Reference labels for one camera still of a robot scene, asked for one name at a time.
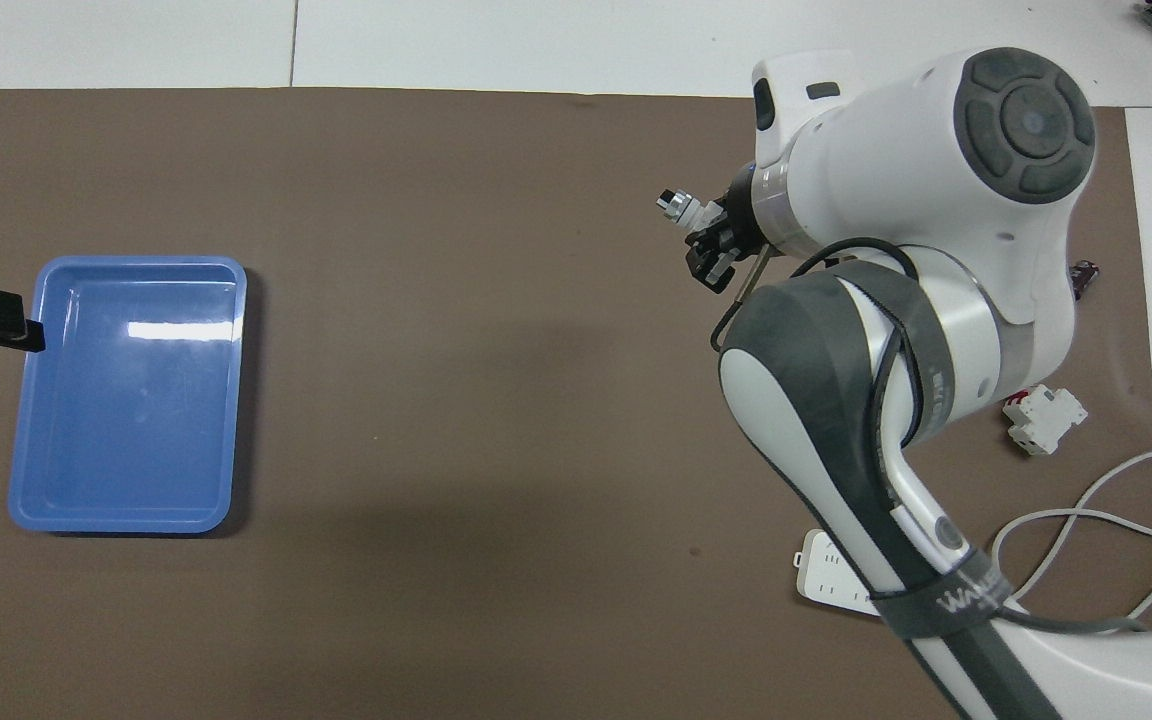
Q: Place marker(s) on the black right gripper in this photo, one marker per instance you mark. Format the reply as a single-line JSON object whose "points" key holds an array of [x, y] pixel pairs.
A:
{"points": [[744, 215]]}

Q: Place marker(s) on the red selector switch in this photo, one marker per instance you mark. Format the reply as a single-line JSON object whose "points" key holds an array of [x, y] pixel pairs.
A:
{"points": [[686, 208]]}

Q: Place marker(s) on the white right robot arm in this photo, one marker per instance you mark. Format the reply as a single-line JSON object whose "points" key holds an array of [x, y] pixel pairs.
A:
{"points": [[936, 150]]}

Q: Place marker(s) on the blue plastic tray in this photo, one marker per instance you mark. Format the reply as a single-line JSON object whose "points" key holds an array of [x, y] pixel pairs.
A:
{"points": [[126, 400]]}

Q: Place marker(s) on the brown table mat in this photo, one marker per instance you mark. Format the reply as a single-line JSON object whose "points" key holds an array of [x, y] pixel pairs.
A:
{"points": [[436, 300]]}

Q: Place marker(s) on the white power strip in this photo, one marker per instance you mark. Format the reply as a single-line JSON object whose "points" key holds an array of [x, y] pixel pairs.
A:
{"points": [[831, 580]]}

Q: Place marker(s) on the white circuit breaker red lever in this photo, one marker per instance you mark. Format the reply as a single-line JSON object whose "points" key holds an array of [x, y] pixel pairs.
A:
{"points": [[1044, 418]]}

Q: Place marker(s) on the dark cylindrical capacitor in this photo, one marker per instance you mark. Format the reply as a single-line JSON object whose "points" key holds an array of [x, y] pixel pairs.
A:
{"points": [[1085, 278]]}

